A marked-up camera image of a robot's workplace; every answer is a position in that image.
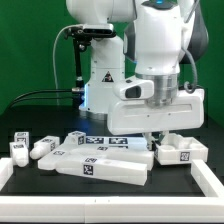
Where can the white long side rail back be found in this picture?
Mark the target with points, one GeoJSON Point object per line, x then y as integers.
{"type": "Point", "coordinates": [129, 153]}

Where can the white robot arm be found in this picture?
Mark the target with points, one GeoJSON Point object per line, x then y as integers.
{"type": "Point", "coordinates": [137, 47]}

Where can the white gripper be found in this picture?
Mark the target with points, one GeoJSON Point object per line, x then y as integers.
{"type": "Point", "coordinates": [131, 117]}

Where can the black camera on stand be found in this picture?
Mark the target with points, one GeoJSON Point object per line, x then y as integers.
{"type": "Point", "coordinates": [82, 35]}

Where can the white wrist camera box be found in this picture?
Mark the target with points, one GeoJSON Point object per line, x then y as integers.
{"type": "Point", "coordinates": [134, 89]}

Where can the white long side rail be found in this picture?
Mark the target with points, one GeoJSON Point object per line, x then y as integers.
{"type": "Point", "coordinates": [104, 169]}
{"type": "Point", "coordinates": [129, 153]}

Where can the white right fence rail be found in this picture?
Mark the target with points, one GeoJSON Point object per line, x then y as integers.
{"type": "Point", "coordinates": [206, 179]}

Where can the white fence rail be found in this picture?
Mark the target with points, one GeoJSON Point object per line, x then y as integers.
{"type": "Point", "coordinates": [111, 209]}
{"type": "Point", "coordinates": [206, 179]}

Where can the white long side rail front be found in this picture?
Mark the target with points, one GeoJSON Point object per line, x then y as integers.
{"type": "Point", "coordinates": [104, 169]}

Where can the white front fence rail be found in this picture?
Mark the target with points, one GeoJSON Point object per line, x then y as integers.
{"type": "Point", "coordinates": [111, 209]}

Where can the white chair seat block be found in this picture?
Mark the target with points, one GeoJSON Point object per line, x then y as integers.
{"type": "Point", "coordinates": [180, 150]}

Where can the white flat back panel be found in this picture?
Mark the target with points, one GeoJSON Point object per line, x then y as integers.
{"type": "Point", "coordinates": [135, 142]}

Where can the white left fence block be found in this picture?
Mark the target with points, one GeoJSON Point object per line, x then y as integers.
{"type": "Point", "coordinates": [6, 170]}

